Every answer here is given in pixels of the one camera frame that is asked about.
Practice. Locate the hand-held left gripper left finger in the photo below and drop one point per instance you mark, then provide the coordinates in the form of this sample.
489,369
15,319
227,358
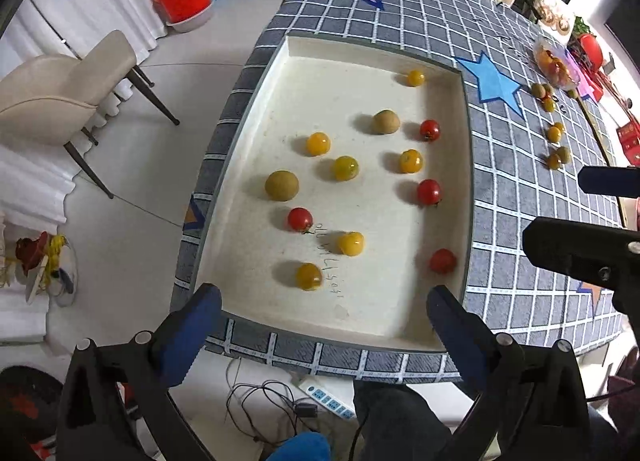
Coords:
192,331

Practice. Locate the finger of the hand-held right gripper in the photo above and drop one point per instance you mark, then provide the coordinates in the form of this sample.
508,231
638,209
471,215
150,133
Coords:
607,180
575,246

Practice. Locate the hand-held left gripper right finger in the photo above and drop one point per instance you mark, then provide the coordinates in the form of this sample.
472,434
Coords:
452,336

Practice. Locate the white rectangular tray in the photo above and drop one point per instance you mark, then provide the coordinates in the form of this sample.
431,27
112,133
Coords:
320,91

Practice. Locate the wooden strip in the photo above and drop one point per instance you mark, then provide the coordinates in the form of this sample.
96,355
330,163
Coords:
600,141

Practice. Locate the red box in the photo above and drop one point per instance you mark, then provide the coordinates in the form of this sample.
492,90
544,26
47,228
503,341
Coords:
630,141

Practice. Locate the orange cherry tomato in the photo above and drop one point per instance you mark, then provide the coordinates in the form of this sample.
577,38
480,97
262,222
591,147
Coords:
548,104

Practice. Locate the person's dark trouser leg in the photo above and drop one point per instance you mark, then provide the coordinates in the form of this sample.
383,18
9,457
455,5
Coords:
400,421

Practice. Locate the clear plastic bag of tomatoes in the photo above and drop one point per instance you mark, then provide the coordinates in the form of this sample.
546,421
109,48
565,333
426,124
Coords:
555,63

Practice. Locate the red container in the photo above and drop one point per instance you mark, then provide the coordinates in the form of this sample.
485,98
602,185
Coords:
590,48

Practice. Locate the black charger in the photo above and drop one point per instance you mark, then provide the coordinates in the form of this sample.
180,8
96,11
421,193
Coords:
305,411

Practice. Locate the white power strip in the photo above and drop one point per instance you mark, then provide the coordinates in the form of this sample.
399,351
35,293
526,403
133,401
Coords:
325,397

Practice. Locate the blue slipper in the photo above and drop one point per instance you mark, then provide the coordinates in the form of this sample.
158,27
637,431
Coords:
300,447

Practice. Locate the bread package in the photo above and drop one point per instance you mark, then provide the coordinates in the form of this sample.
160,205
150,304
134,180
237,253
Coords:
552,11

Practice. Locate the red and yellow toy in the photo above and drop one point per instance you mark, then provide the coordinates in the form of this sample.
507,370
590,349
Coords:
30,253

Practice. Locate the black and red round object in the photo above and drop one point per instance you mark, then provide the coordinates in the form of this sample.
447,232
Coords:
25,406

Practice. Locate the beige chair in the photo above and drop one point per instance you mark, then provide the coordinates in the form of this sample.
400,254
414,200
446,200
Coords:
50,91

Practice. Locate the white curtain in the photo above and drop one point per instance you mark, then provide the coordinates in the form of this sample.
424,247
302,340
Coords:
100,6

